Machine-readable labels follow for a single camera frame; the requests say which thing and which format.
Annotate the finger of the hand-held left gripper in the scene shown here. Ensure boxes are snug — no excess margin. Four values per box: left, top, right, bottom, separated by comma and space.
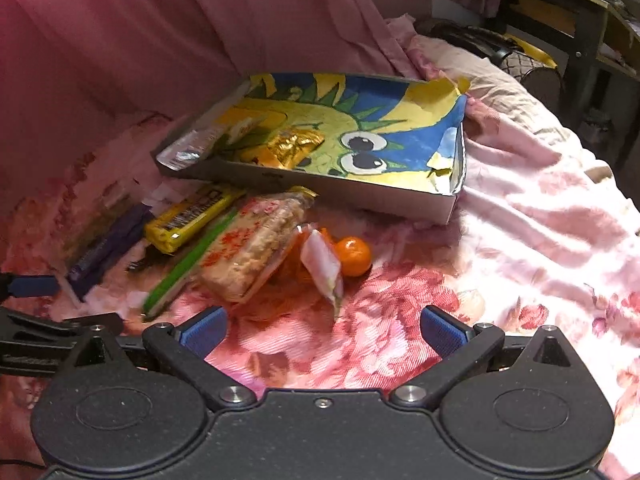
0, 305, 125, 376
0, 272, 62, 301

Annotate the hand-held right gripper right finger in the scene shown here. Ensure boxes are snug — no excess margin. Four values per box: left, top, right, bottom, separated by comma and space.
390, 305, 572, 408

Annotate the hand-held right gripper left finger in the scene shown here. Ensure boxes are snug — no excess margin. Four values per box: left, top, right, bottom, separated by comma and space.
74, 305, 257, 411

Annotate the green stick snack packet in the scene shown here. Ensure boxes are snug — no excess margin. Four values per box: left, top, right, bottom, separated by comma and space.
141, 207, 241, 321

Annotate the purple snack packet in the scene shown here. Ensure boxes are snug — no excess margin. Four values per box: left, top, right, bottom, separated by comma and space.
65, 202, 156, 301

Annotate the rice cracker packet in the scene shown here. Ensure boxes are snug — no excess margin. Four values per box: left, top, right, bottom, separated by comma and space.
200, 186, 318, 303

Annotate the white pink small packet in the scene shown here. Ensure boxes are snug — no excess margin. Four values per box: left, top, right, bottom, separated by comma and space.
300, 225, 346, 318

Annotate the clear plastic snack packet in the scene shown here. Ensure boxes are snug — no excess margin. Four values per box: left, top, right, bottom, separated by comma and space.
160, 115, 271, 168

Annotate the painted cardboard box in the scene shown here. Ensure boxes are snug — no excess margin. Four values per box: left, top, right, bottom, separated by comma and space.
155, 72, 471, 226

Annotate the orange plastic wrapper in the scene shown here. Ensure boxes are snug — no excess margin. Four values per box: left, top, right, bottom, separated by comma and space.
270, 230, 351, 308

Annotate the orange round fruit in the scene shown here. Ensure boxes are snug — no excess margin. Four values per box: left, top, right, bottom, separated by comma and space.
332, 237, 373, 277

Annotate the yellow snack bar packet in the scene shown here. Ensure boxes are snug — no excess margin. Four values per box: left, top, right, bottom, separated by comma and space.
145, 182, 248, 255

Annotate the gold foil snack packet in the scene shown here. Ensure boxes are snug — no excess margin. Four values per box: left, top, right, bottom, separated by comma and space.
257, 127, 326, 168

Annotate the black mesh basket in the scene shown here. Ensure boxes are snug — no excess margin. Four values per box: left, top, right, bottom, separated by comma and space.
500, 50, 562, 111

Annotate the pink curtain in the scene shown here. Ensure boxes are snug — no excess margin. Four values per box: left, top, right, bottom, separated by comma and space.
0, 0, 436, 128

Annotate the black bag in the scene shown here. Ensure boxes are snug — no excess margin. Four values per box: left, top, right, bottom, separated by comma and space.
430, 20, 531, 67

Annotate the wooden desk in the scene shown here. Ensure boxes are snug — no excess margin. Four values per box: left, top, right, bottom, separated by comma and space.
500, 0, 640, 161

